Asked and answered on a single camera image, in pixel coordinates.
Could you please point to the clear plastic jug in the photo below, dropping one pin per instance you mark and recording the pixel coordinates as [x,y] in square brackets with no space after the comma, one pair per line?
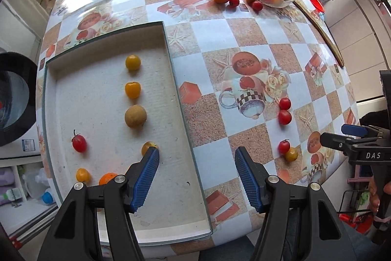
[35,184]

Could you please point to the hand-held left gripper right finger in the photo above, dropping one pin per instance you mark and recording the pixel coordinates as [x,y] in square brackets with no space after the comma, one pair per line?
[249,180]

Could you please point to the yellow cherry tomato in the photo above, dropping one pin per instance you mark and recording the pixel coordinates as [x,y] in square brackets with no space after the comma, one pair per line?
[291,154]
[83,175]
[147,146]
[133,62]
[133,89]

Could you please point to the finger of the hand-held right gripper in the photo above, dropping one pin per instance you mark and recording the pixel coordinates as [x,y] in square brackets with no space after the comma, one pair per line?
[336,143]
[351,129]

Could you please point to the white foam tray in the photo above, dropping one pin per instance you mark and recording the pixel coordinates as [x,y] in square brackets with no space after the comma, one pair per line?
[100,102]

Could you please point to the purple package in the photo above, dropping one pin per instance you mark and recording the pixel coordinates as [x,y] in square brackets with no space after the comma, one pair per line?
[7,184]

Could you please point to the white cabinet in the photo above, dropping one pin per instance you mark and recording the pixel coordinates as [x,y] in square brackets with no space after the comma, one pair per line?
[360,50]

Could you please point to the person's right hand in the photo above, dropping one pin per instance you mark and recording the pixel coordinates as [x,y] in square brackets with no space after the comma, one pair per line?
[374,195]

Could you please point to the white washing machine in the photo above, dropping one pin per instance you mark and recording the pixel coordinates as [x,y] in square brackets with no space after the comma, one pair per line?
[18,65]

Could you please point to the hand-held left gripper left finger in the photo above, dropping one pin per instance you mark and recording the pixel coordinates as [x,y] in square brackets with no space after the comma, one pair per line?
[146,178]

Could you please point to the red cherry tomato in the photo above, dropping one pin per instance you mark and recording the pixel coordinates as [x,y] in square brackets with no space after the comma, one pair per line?
[79,144]
[284,117]
[257,5]
[284,103]
[234,1]
[283,147]

